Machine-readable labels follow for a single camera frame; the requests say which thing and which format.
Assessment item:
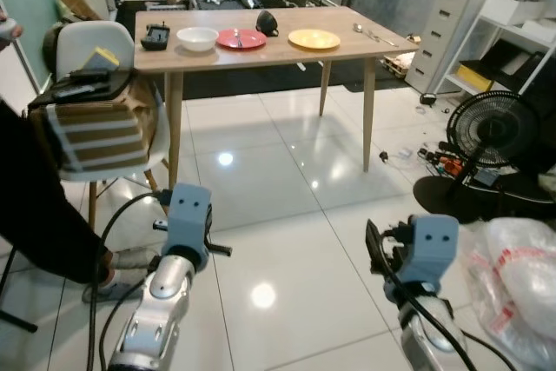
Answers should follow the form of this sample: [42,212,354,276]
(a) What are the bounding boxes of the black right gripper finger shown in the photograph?
[365,218,386,280]

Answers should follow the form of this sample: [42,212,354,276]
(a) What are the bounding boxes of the yellow plate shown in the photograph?
[288,29,341,51]

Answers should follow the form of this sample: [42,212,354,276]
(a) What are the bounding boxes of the person's grey shoe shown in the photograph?
[83,247,162,304]

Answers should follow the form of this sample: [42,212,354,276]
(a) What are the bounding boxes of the black power strip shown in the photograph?
[416,146,463,177]

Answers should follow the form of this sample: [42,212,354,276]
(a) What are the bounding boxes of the clear plastic bag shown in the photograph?
[459,217,556,368]

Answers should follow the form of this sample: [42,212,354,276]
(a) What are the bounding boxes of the white-striped cardboard box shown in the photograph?
[45,97,159,174]

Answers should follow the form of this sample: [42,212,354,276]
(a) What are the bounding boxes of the black floor fan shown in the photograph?
[412,89,545,225]

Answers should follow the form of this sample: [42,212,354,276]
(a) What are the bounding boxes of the person's black trouser leg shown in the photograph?
[0,97,114,287]

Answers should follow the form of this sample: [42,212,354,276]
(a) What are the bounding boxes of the wooden dining table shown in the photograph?
[130,6,420,190]

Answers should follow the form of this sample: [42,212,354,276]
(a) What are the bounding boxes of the black flat bag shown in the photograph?
[29,70,133,113]

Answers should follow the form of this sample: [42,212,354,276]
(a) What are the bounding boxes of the white bowl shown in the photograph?
[176,27,220,53]

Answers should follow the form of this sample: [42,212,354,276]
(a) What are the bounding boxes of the red plate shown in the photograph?
[216,29,268,51]

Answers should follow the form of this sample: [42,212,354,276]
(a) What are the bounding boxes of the black electronic device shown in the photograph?
[141,24,173,52]

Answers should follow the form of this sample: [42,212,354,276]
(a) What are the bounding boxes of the silver fork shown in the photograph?
[365,30,400,48]

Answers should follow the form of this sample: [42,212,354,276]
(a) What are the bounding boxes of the yellow small packet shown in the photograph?
[82,45,121,73]

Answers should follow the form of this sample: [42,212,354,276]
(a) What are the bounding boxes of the white drawer unit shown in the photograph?
[405,0,489,95]

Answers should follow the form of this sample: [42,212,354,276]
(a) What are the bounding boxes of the white shell chair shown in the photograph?
[42,21,172,226]

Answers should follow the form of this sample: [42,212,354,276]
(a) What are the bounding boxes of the white shelf rack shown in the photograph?
[443,0,556,101]

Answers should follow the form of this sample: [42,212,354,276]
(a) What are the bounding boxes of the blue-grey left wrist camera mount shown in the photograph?
[164,183,214,273]

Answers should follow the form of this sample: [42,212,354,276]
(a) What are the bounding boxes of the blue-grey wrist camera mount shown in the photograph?
[164,183,214,273]
[407,214,460,287]

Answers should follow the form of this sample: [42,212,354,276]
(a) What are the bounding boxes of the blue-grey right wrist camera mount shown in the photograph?
[407,214,460,287]

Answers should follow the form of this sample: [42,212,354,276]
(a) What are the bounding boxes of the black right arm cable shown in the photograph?
[381,254,522,371]

